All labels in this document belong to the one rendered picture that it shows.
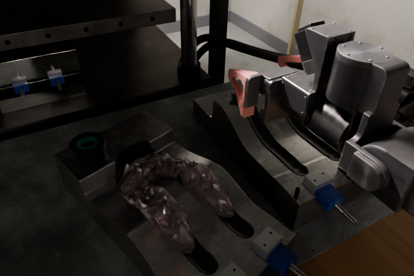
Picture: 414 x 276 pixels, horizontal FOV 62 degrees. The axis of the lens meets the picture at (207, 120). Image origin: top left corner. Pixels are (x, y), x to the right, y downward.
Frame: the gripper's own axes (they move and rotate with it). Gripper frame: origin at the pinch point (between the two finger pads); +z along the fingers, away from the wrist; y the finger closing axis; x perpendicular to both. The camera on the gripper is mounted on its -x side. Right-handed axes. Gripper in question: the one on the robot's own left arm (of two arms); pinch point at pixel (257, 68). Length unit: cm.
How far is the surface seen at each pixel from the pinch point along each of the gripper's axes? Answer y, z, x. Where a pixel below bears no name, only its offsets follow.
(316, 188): -14.2, -6.1, 28.9
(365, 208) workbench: -29, -10, 40
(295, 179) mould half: -13.5, -0.8, 30.8
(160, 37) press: -27, 108, 39
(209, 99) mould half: -15, 41, 33
